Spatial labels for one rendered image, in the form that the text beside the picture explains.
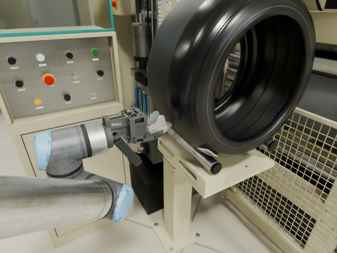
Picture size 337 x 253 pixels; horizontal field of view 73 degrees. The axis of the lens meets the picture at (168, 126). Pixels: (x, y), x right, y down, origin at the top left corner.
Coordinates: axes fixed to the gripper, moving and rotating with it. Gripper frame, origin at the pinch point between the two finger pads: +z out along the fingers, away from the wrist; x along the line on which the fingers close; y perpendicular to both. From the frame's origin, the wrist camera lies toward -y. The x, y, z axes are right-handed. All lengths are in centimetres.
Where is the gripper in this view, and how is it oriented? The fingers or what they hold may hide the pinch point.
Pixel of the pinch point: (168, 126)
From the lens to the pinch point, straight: 71.5
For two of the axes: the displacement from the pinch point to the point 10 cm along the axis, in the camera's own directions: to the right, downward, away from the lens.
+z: 8.7, -2.2, 4.4
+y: 0.1, -8.9, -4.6
